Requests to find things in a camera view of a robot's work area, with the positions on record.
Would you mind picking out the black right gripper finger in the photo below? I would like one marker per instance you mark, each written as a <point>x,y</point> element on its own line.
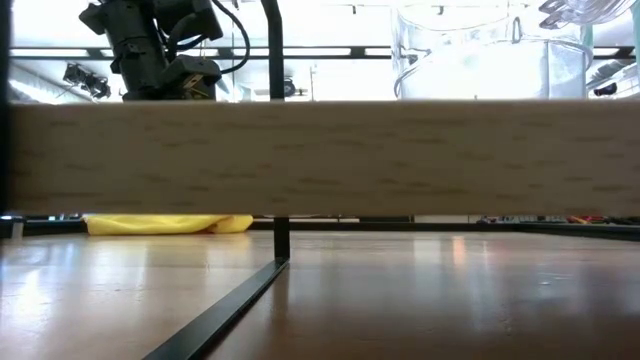
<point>580,10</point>

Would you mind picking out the clear plastic container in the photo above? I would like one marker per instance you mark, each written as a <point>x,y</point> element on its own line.
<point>475,72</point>

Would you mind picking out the light wooden shelf board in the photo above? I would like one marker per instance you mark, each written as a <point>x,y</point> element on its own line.
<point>320,160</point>

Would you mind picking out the black ceiling spotlight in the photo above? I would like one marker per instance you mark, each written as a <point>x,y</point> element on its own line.
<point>87,80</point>

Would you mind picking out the yellow cloth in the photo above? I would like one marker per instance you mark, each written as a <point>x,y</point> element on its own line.
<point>160,224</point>

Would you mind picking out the black horizontal rig bar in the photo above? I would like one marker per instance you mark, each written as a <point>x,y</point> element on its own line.
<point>325,52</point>

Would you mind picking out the red background clutter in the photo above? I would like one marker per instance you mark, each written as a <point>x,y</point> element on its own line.
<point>590,219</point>

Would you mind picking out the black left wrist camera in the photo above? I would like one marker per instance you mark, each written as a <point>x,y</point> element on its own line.
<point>192,75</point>

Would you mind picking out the black metal frame post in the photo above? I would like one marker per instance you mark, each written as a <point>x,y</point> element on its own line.
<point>276,60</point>

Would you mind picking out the black table edge rail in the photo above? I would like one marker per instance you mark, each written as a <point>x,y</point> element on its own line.
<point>400,226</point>

